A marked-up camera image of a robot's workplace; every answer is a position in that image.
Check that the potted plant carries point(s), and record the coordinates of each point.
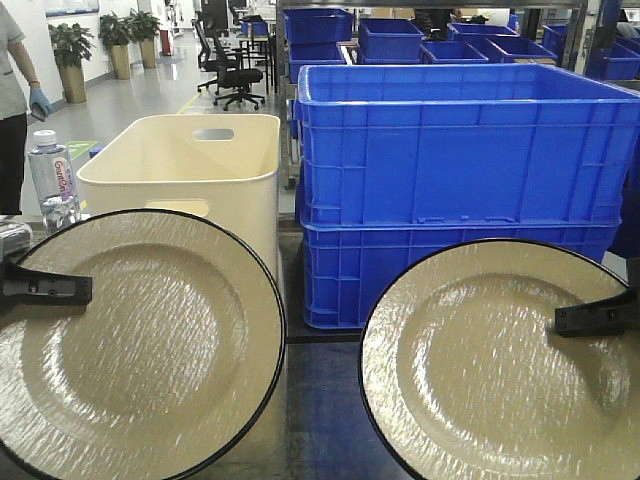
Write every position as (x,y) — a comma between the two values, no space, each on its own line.
(71,45)
(115,35)
(144,27)

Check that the lower large blue crate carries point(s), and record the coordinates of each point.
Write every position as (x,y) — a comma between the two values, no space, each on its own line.
(347,267)

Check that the blue crate back left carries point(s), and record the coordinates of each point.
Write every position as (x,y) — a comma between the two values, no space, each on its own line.
(317,25)

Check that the large blue crate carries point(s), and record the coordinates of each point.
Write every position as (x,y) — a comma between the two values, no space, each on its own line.
(419,144)
(347,267)

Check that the grey object left edge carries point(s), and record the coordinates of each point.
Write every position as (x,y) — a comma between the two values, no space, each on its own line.
(15,237)

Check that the upper large blue crate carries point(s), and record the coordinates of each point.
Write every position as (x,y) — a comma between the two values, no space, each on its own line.
(419,144)

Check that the blue crate back right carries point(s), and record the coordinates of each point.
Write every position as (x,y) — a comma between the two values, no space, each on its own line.
(516,49)

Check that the beige plate black rim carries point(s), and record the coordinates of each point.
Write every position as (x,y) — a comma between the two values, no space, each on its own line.
(172,367)
(463,376)

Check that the potted plant far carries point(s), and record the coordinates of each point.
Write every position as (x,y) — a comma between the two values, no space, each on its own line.
(144,27)

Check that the black office chair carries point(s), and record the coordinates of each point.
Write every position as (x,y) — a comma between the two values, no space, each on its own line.
(231,76)

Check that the cream plastic storage bin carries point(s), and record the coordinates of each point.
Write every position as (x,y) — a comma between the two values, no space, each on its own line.
(221,167)

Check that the clear water bottle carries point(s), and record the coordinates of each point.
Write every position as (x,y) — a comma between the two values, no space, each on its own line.
(54,181)

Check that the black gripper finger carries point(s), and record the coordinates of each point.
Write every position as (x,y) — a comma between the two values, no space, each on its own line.
(612,316)
(20,285)

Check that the potted plant middle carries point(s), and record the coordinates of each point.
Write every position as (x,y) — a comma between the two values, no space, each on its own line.
(115,35)

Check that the blue crate back middle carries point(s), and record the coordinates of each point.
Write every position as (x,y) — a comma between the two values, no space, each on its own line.
(388,41)

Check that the person with blue glove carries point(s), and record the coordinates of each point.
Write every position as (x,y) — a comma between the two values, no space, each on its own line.
(20,90)

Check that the potted plant near left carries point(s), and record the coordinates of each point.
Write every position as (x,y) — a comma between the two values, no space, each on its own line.
(71,45)

